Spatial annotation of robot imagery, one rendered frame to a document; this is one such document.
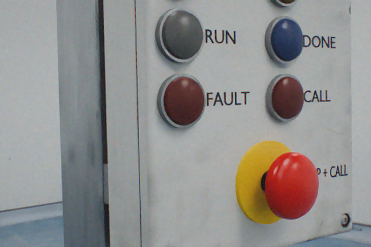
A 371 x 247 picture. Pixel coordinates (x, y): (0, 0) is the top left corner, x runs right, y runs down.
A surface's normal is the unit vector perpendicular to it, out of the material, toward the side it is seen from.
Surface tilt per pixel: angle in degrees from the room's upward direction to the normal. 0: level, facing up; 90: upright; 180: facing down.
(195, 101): 90
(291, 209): 110
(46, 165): 90
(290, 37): 87
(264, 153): 90
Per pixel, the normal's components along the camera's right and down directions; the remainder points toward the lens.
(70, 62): -0.81, 0.05
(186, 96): 0.57, -0.02
